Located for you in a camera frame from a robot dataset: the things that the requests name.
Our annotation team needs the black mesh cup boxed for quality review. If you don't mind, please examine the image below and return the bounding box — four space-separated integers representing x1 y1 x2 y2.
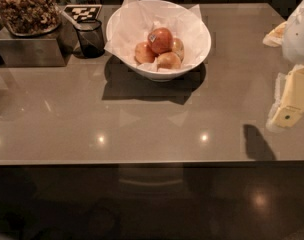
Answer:
74 20 105 58

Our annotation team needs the glass container of granola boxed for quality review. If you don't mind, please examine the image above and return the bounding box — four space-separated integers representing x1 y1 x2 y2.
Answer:
0 0 61 37

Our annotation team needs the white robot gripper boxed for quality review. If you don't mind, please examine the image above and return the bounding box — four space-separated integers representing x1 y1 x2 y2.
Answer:
263 0 304 132

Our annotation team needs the white ceramic bowl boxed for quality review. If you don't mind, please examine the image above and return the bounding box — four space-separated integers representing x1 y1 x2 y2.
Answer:
105 0 212 83

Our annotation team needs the right back yellow apple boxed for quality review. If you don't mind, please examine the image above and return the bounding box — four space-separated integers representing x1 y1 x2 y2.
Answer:
172 38 184 60

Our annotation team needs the red apple with sticker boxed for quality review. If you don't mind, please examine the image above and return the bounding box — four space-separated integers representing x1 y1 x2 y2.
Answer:
147 27 173 54

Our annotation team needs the white paper bowl liner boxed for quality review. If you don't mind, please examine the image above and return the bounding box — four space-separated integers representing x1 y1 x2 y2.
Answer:
103 0 204 73

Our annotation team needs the black white marker tag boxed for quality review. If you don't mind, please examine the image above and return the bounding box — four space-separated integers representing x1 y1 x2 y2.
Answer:
63 4 102 22

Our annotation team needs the left orange apple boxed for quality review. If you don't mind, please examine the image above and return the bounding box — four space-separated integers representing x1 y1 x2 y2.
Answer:
135 41 157 64

